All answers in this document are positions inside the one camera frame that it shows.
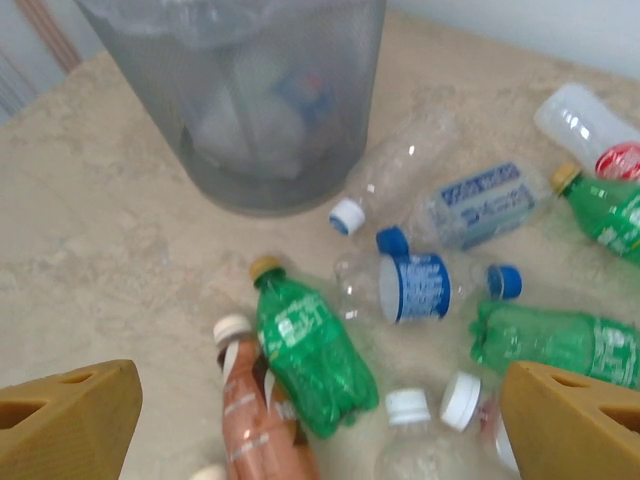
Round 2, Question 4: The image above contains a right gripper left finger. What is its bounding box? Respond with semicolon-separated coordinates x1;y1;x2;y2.
0;359;144;480

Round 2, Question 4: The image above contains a green bottle yellow cap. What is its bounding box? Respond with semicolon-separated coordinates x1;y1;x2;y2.
467;298;640;391
248;254;380;440
549;162;640;261

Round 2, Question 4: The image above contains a pale blue label bottle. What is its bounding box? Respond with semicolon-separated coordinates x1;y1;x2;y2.
375;160;554;257

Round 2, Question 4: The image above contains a slim clear bottle white cap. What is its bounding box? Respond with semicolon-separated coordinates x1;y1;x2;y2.
328;107;459;236

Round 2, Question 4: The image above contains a wide clear bottle white cap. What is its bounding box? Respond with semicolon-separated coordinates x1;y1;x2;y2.
372;387;516;480

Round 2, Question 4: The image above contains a brown drink bottle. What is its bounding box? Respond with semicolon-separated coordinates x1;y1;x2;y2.
212;313;321;480

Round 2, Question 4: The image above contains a grey mesh waste bin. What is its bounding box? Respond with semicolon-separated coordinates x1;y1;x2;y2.
74;0;389;217

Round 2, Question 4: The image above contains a crushed blue label bottle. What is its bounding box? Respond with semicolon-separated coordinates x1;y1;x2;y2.
333;248;524;325

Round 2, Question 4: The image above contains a blue label water bottle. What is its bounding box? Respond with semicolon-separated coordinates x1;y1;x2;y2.
249;59;346;161

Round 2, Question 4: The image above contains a square bottle purple label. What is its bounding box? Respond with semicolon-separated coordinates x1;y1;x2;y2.
439;370;524;476

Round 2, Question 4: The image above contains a clear plastic bin liner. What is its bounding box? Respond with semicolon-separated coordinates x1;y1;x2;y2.
99;0;381;54

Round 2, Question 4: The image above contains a clear bottle red label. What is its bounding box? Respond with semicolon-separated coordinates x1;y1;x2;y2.
532;82;640;182

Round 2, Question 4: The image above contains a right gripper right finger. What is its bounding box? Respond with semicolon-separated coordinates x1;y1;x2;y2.
500;360;640;480

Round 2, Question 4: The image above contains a square bottle green label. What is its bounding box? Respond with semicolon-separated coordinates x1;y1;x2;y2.
189;79;256;166

